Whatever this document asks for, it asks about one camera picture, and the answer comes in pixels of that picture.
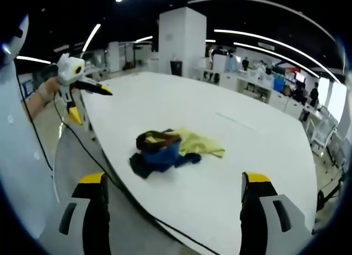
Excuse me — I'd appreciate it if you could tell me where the black garment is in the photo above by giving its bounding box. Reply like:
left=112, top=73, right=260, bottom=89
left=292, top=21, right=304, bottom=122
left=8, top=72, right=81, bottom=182
left=129, top=152, right=204, bottom=180

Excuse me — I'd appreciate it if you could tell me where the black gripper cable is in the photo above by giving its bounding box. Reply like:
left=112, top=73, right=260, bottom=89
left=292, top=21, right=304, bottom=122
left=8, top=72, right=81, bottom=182
left=53, top=92, right=221, bottom=255

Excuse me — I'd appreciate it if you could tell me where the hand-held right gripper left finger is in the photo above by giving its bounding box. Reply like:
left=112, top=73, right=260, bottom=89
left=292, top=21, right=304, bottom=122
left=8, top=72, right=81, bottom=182
left=45, top=172, right=111, bottom=255

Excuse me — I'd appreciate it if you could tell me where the person's left hand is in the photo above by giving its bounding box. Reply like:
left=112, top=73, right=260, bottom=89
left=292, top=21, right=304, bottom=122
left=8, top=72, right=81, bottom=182
left=37, top=77, right=60, bottom=104

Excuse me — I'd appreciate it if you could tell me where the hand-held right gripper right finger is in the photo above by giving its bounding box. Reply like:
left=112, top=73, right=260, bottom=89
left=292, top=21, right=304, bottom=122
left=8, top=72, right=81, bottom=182
left=239, top=171, right=315, bottom=255

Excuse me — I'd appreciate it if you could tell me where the black cable on clothing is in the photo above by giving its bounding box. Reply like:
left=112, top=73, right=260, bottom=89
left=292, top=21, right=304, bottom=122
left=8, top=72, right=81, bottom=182
left=15, top=72, right=54, bottom=172

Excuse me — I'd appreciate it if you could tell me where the dark brown garment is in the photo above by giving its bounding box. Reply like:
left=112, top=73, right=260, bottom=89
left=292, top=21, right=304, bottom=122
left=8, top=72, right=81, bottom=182
left=135, top=129, right=183, bottom=154

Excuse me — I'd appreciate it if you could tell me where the person's white clothing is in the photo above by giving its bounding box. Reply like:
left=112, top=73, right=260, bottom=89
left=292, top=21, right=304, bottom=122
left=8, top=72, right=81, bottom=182
left=0, top=59, right=63, bottom=241

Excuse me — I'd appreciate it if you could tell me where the blue garment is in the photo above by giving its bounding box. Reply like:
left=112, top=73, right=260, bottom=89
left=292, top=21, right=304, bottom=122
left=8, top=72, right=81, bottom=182
left=141, top=143, right=191, bottom=173

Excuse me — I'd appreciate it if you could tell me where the long ceiling light strip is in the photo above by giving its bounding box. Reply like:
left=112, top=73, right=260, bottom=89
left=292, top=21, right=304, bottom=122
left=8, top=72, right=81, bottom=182
left=213, top=29, right=340, bottom=84

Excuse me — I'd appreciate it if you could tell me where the white worn chest device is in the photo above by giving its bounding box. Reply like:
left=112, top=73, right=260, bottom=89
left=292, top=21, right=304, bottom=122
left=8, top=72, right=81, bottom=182
left=0, top=14, right=30, bottom=67

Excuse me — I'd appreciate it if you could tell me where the white square pillar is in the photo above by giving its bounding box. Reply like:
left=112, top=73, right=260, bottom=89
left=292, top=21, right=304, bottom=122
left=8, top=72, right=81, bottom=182
left=158, top=6, right=207, bottom=77

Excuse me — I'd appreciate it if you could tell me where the black waste bin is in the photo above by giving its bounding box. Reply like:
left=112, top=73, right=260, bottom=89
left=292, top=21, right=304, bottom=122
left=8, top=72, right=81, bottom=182
left=170, top=60, right=183, bottom=77

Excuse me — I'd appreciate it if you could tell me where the row of white cabinets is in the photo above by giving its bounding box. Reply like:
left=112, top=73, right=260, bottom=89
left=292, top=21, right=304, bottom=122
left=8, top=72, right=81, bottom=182
left=219, top=72, right=306, bottom=120

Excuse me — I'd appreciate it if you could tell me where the yellow garment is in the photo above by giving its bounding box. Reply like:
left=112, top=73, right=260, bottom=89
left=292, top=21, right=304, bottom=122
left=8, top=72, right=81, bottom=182
left=172, top=127, right=227, bottom=159

